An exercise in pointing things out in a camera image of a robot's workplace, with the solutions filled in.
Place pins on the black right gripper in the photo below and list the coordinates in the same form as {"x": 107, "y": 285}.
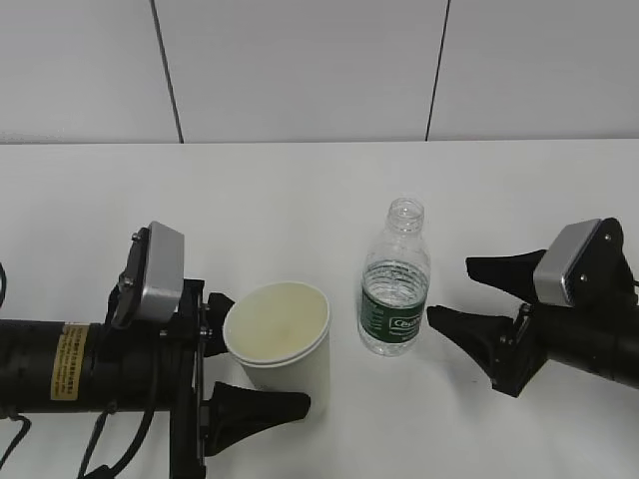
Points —
{"x": 508, "y": 350}

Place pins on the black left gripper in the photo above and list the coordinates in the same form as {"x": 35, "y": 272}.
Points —
{"x": 200, "y": 427}

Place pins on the white paper cup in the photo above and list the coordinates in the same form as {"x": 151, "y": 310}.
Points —
{"x": 279, "y": 334}

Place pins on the clear green-label water bottle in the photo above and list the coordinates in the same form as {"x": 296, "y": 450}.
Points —
{"x": 395, "y": 281}

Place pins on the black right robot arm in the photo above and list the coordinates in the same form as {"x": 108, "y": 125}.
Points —
{"x": 601, "y": 338}

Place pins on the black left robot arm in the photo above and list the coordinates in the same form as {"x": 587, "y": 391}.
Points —
{"x": 58, "y": 367}

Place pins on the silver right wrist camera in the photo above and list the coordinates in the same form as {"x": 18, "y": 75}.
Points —
{"x": 585, "y": 264}

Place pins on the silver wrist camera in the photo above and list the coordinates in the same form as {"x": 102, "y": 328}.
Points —
{"x": 151, "y": 285}
{"x": 585, "y": 264}

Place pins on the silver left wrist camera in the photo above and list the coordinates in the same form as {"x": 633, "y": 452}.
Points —
{"x": 151, "y": 285}

